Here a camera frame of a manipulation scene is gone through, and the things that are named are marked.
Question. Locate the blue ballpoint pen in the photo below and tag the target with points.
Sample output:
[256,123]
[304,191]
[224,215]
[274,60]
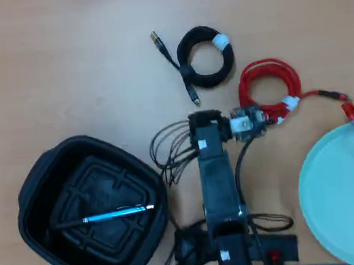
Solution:
[116,214]

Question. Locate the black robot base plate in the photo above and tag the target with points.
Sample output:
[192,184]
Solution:
[280,245]

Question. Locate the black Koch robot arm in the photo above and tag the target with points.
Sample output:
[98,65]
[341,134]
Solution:
[216,179]

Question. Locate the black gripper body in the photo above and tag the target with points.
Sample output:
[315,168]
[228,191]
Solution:
[204,118]

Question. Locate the black square plastic bowl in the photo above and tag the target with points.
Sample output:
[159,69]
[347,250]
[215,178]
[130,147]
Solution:
[37,191]

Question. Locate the black box with red LEDs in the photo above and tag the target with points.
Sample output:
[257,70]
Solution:
[274,260]

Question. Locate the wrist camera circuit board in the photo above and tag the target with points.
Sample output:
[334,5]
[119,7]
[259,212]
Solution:
[242,125]

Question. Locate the light blue plate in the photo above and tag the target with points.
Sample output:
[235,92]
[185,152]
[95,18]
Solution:
[339,201]

